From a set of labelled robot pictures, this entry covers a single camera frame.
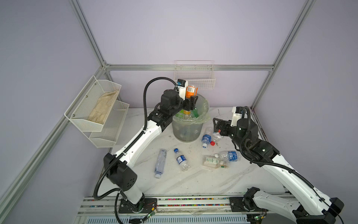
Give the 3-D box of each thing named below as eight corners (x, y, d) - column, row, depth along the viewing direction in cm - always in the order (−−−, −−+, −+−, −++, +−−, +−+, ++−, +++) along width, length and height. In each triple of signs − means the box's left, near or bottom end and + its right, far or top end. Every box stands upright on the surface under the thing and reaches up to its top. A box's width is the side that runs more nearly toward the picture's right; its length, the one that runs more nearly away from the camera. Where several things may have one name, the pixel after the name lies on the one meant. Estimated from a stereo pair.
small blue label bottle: (183, 172, 87) (183, 169, 82) (172, 153, 95) (171, 149, 91) (190, 168, 88) (190, 165, 84) (178, 149, 97) (178, 145, 93)
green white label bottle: (203, 169, 89) (204, 165, 84) (201, 156, 94) (202, 151, 89) (226, 169, 89) (229, 165, 84) (224, 156, 94) (226, 151, 89)
